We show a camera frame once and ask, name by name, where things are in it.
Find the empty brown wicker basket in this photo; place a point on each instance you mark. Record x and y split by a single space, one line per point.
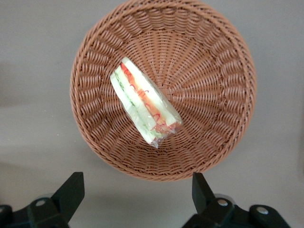
202 83

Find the plastic triangle sandwich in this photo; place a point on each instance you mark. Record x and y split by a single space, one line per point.
142 102

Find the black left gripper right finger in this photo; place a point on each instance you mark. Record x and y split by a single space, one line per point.
213 209

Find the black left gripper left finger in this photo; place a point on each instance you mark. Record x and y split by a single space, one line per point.
59 204

